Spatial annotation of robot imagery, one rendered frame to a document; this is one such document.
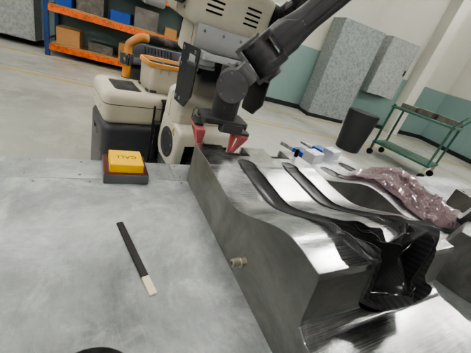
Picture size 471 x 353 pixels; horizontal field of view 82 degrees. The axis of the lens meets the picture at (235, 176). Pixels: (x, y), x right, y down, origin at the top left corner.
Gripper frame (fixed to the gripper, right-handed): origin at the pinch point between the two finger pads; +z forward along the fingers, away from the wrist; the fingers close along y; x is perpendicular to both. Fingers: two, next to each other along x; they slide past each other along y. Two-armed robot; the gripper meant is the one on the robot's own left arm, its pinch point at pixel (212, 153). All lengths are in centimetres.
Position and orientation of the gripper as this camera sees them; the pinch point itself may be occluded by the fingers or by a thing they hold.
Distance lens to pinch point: 64.0
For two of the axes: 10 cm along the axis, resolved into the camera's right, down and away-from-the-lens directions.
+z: -2.8, 8.5, 4.5
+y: 9.1, 0.9, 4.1
